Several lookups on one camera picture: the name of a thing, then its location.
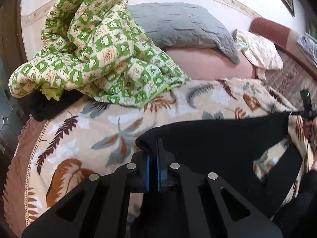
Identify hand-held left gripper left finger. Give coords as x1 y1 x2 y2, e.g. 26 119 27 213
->
22 152 151 238

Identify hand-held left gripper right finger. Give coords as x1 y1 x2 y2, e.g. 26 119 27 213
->
157 138 283 238

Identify pink bed sheet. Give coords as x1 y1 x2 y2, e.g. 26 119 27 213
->
165 47 257 81

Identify green checkered quilt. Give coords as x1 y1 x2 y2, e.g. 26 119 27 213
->
9 0 190 108

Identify dark cloth under quilt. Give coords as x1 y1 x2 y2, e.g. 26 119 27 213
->
28 89 83 122

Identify brown headboard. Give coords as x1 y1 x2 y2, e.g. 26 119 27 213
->
250 17 317 68

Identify small white green cloth item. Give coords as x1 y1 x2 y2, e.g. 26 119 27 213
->
235 40 248 53

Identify brown striped sheet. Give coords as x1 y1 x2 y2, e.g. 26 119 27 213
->
263 52 317 111

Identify person's dark clothing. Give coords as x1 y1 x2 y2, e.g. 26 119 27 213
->
271 170 317 238

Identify grey quilted pillow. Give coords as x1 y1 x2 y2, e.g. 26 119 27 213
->
127 2 241 64

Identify cream floral pillow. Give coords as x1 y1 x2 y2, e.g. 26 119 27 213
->
233 29 284 80

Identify black pants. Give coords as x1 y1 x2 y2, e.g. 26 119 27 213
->
129 112 306 238

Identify leaf print fleece blanket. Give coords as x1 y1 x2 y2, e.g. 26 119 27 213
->
3 77 315 236

